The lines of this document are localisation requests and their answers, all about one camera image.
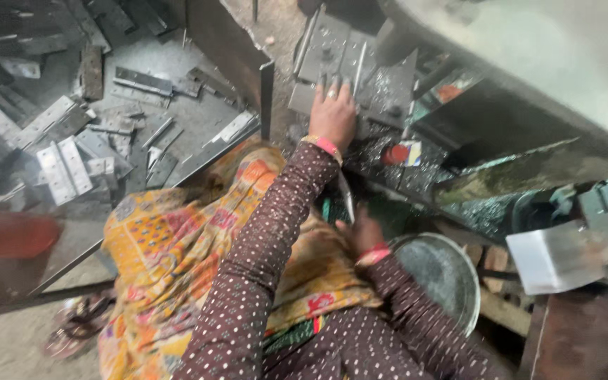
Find person's right hand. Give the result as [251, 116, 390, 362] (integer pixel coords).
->
[335, 206, 389, 258]

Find person's left hand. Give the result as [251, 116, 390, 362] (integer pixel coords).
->
[308, 74, 360, 154]

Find narrow grey metal strip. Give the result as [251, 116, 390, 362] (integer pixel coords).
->
[338, 171, 356, 225]

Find grey metal hinge plate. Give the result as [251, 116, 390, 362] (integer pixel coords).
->
[288, 82, 362, 121]

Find thin steel guide rod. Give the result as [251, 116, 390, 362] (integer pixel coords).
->
[351, 41, 368, 99]
[293, 4, 327, 76]

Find pink wrist bangle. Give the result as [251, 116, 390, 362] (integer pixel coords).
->
[355, 242, 392, 268]

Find grey steel jig plate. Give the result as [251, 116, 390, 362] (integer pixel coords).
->
[288, 5, 419, 131]

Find pink and gold wrist bangles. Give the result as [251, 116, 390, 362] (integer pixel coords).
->
[300, 134, 345, 167]

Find small red and white container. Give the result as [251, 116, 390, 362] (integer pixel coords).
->
[380, 140, 423, 169]

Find round steel bowl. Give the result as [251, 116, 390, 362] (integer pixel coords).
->
[388, 232, 482, 338]

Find dark metal tray bin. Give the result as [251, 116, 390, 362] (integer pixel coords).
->
[0, 0, 276, 324]

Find wooden blocks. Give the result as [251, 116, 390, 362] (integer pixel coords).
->
[465, 243, 533, 338]

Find yellow patterned garment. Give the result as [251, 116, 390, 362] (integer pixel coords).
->
[98, 138, 385, 380]

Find large green press machine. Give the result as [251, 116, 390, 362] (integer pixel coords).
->
[288, 0, 608, 249]

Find pale steel block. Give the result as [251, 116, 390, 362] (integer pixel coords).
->
[506, 219, 608, 296]

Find pile of grey metal hinges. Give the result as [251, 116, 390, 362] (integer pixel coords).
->
[0, 0, 262, 212]

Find green machine vise part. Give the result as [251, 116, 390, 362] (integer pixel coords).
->
[549, 173, 608, 297]

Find brown metal stand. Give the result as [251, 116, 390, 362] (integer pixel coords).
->
[518, 290, 608, 380]

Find large open silver hinge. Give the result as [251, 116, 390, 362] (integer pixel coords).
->
[36, 136, 94, 207]

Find patterned sandal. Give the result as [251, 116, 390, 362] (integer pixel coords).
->
[43, 293, 118, 362]

